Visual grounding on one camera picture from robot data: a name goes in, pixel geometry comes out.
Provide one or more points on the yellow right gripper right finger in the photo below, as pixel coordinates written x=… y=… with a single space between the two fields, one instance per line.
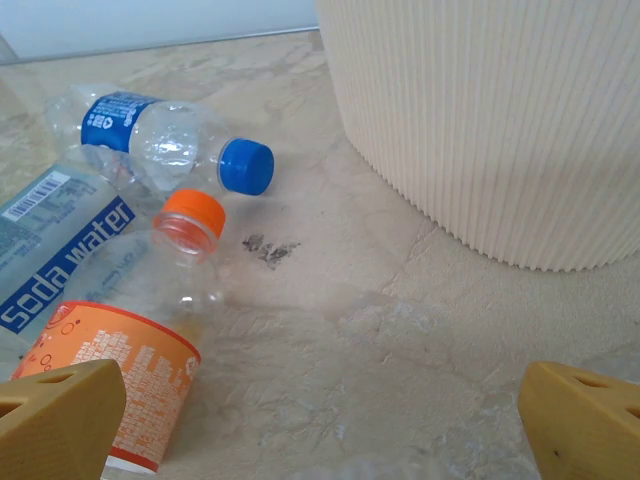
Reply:
x=585 y=435

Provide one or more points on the cream ribbed waste bin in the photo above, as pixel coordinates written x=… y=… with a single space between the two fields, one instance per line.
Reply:
x=475 y=125

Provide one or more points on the soda water bottle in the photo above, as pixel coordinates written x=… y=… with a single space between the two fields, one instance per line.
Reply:
x=40 y=240

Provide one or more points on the orange label bottle orange cap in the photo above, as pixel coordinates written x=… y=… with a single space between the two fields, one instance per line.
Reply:
x=135 y=360

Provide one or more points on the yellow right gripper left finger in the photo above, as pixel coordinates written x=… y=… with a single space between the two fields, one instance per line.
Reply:
x=60 y=430

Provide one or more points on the blue label bottle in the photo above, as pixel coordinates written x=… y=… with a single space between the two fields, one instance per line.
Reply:
x=150 y=135

